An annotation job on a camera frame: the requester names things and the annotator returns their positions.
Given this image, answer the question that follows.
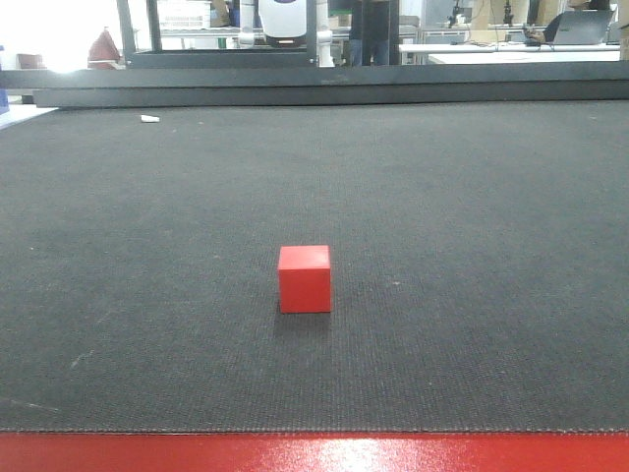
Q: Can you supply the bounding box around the red magnetic cube block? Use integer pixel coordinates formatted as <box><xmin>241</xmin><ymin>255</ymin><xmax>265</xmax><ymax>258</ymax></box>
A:
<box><xmin>277</xmin><ymin>245</ymin><xmax>332</xmax><ymax>314</ymax></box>

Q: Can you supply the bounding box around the dark grey table mat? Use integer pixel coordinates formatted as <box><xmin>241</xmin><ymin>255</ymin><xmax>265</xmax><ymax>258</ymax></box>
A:
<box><xmin>1</xmin><ymin>101</ymin><xmax>628</xmax><ymax>432</ymax></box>

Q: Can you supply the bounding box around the person in dark clothes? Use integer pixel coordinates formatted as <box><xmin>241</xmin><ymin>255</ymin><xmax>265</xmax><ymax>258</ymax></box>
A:
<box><xmin>349</xmin><ymin>1</ymin><xmax>390</xmax><ymax>67</ymax></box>

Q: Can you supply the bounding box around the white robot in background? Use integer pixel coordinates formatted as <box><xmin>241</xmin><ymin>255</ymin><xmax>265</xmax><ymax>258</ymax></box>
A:
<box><xmin>238</xmin><ymin>0</ymin><xmax>334</xmax><ymax>68</ymax></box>

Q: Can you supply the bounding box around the grey laptop computer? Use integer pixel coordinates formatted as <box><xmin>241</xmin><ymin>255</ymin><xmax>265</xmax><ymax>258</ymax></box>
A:
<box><xmin>547</xmin><ymin>10</ymin><xmax>614</xmax><ymax>45</ymax></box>

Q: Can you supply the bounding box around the black metal frame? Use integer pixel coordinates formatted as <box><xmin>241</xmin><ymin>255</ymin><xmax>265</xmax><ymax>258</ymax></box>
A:
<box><xmin>115</xmin><ymin>0</ymin><xmax>402</xmax><ymax>70</ymax></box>

